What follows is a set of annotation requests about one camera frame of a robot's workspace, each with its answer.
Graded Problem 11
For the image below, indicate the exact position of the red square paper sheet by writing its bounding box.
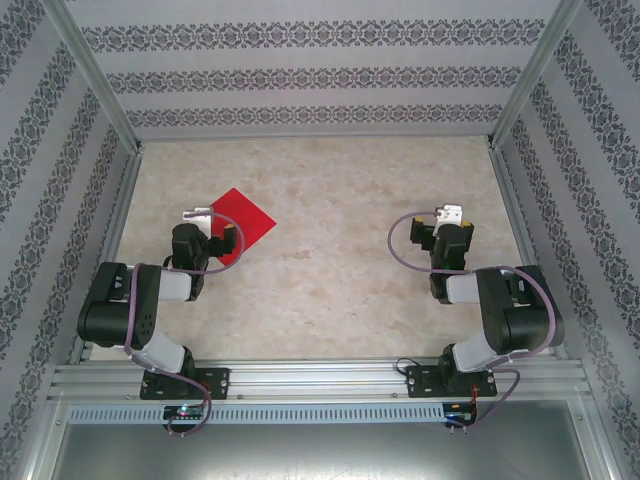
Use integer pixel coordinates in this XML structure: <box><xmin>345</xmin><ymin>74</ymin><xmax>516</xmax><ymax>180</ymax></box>
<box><xmin>208</xmin><ymin>187</ymin><xmax>279</xmax><ymax>267</ymax></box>

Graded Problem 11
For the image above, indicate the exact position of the grey metal sheet panel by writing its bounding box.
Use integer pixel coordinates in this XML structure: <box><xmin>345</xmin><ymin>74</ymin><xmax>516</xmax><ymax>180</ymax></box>
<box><xmin>49</xmin><ymin>423</ymin><xmax>601</xmax><ymax>480</ymax></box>

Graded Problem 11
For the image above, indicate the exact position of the left small circuit board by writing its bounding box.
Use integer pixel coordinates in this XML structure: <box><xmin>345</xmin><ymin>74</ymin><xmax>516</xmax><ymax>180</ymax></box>
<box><xmin>163</xmin><ymin>405</ymin><xmax>204</xmax><ymax>420</ymax></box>

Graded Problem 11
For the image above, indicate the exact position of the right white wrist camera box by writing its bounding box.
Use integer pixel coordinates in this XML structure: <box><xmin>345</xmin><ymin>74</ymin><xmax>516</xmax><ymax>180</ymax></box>
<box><xmin>433</xmin><ymin>203</ymin><xmax>465</xmax><ymax>236</ymax></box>

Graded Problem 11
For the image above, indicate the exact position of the aluminium side rail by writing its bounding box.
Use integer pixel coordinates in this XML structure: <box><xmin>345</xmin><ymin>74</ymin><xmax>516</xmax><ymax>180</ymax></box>
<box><xmin>67</xmin><ymin>144</ymin><xmax>145</xmax><ymax>365</ymax></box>
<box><xmin>489</xmin><ymin>144</ymin><xmax>569</xmax><ymax>359</ymax></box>

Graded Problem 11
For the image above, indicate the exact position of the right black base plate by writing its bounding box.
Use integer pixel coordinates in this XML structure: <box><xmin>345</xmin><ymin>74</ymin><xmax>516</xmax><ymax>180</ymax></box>
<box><xmin>405</xmin><ymin>363</ymin><xmax>499</xmax><ymax>400</ymax></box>

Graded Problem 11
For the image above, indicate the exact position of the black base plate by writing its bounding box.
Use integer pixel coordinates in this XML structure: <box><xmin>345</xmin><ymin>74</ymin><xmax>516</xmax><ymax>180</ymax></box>
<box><xmin>138</xmin><ymin>367</ymin><xmax>232</xmax><ymax>401</ymax></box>
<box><xmin>405</xmin><ymin>363</ymin><xmax>499</xmax><ymax>400</ymax></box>

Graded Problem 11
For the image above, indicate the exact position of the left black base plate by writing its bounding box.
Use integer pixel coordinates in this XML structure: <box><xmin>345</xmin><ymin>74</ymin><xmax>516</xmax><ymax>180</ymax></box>
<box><xmin>138</xmin><ymin>367</ymin><xmax>232</xmax><ymax>401</ymax></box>

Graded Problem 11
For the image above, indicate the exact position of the aluminium frame post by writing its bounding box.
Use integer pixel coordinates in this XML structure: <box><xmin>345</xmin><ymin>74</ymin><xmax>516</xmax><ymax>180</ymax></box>
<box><xmin>487</xmin><ymin>0</ymin><xmax>584</xmax><ymax>149</ymax></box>
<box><xmin>42</xmin><ymin>0</ymin><xmax>145</xmax><ymax>154</ymax></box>

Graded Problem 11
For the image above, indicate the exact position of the aluminium mounting rail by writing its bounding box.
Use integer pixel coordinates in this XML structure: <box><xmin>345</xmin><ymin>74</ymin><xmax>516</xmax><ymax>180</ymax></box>
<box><xmin>47</xmin><ymin>357</ymin><xmax>594</xmax><ymax>401</ymax></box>

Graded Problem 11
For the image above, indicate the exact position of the slotted grey cable duct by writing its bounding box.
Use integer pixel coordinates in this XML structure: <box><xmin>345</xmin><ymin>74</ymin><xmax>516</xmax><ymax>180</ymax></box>
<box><xmin>67</xmin><ymin>403</ymin><xmax>479</xmax><ymax>425</ymax></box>

